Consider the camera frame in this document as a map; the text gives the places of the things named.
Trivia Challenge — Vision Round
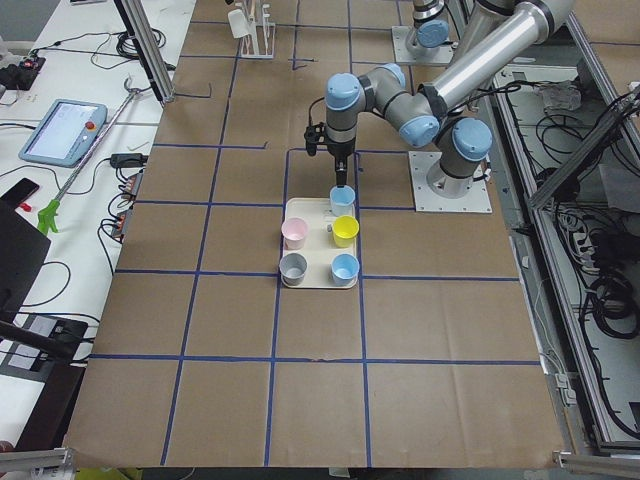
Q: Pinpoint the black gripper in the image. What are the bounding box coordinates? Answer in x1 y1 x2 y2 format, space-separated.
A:
327 130 356 187

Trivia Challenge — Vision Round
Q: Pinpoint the light blue cup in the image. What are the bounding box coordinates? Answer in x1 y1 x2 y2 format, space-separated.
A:
329 185 356 217
331 253 360 287

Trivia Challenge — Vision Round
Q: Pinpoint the white ikea cup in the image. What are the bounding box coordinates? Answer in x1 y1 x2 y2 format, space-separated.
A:
228 9 250 39

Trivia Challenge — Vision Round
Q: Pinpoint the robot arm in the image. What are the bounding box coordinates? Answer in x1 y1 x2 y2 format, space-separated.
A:
324 0 574 187
405 0 449 50

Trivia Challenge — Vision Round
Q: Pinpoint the yellow cup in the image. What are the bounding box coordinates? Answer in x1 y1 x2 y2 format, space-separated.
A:
332 215 360 248

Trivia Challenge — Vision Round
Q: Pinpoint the pink cup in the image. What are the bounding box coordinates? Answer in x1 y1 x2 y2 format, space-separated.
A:
281 217 308 250

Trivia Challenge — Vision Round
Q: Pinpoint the grey cup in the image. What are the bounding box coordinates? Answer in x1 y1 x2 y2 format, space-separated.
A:
279 252 308 286

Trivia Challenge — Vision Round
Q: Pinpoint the cream plastic tray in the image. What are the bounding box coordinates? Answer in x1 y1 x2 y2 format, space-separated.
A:
281 198 358 289

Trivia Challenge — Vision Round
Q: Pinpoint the black power adapter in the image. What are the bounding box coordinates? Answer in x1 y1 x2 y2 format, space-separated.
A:
109 153 148 169

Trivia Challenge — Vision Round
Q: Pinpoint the teach pendant tablet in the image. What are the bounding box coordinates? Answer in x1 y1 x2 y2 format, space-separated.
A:
18 99 108 168

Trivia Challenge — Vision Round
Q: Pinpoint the grabber reach tool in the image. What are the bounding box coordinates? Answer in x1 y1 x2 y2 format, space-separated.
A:
37 75 151 235

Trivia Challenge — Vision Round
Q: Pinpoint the black smartphone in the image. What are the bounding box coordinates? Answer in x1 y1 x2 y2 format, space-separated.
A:
1 178 40 208

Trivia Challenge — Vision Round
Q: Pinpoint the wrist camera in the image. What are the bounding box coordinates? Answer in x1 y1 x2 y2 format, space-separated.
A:
304 122 326 157

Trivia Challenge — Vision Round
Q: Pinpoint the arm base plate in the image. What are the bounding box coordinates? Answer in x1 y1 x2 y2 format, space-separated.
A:
391 25 464 65
408 151 492 214

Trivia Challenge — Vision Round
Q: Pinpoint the white wire cup rack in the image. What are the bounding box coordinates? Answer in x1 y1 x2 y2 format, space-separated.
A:
234 1 276 59

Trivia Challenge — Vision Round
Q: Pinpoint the aluminium frame post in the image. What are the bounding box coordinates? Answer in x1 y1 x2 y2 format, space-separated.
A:
114 0 175 105

